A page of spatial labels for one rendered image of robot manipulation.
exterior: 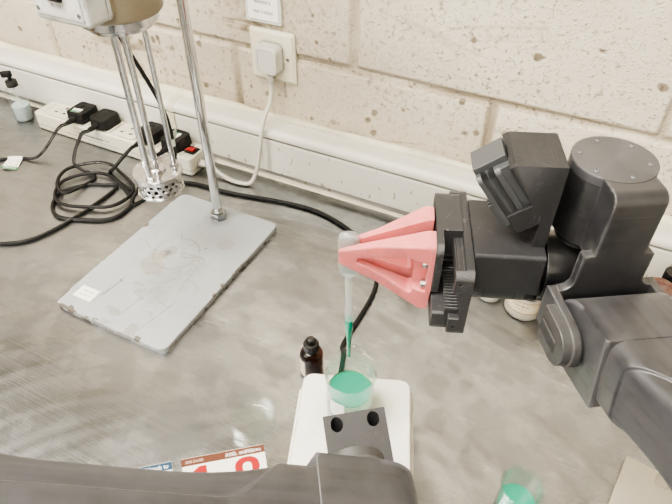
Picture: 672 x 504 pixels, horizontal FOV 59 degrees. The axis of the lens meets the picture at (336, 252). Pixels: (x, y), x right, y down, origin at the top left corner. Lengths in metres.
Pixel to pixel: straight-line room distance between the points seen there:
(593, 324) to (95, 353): 0.65
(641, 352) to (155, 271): 0.71
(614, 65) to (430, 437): 0.52
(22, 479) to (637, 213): 0.36
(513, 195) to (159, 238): 0.69
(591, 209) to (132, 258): 0.72
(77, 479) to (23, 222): 0.90
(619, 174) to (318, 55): 0.65
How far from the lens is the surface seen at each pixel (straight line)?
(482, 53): 0.89
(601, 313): 0.42
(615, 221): 0.42
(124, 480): 0.27
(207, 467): 0.70
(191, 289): 0.90
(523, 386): 0.81
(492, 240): 0.44
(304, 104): 1.04
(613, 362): 0.41
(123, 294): 0.92
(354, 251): 0.46
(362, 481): 0.30
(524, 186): 0.41
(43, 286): 0.99
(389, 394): 0.67
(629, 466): 0.78
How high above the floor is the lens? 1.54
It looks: 42 degrees down
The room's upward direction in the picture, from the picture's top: straight up
